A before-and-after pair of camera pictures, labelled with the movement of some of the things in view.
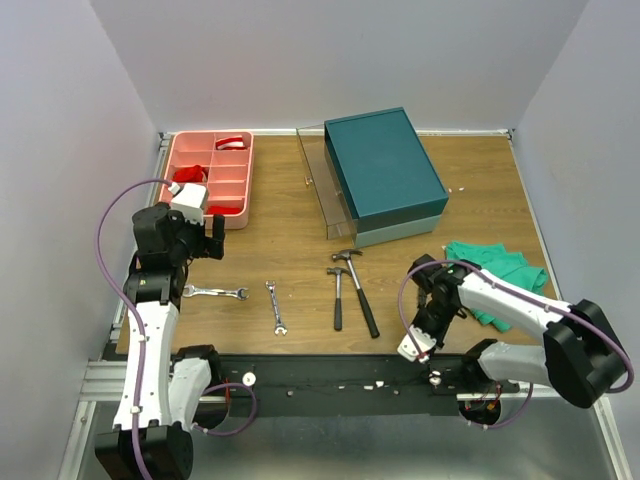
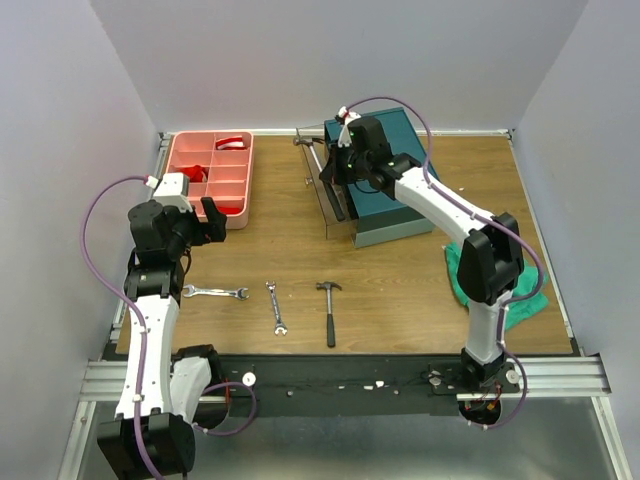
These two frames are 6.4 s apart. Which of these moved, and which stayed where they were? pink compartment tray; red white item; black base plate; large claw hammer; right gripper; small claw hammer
Moved: large claw hammer; small claw hammer; right gripper
Stayed: red white item; pink compartment tray; black base plate
